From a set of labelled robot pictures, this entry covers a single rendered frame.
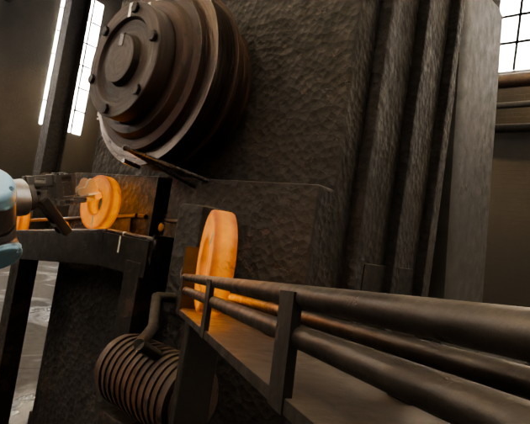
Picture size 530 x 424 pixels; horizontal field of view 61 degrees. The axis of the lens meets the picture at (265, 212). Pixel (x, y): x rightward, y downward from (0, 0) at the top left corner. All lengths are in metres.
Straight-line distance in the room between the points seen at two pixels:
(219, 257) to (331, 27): 0.64
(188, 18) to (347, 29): 0.36
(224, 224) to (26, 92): 11.41
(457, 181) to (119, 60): 1.09
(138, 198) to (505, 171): 6.17
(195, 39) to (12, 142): 10.76
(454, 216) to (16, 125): 10.89
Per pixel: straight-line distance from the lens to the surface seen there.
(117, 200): 1.28
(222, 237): 0.61
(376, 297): 0.16
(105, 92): 1.21
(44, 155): 8.03
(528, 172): 6.98
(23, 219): 1.73
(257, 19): 1.23
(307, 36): 1.10
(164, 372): 0.79
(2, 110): 11.73
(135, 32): 1.18
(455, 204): 1.61
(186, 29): 1.10
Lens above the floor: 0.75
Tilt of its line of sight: 3 degrees up
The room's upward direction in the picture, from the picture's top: 9 degrees clockwise
